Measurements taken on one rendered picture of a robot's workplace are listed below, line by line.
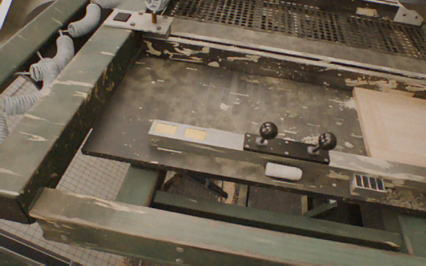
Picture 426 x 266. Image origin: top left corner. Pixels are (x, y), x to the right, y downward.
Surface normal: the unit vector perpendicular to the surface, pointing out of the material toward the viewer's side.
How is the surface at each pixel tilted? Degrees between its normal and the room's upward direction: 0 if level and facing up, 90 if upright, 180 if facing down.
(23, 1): 90
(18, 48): 90
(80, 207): 57
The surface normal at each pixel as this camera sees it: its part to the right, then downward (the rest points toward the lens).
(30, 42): 0.62, -0.49
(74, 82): 0.10, -0.71
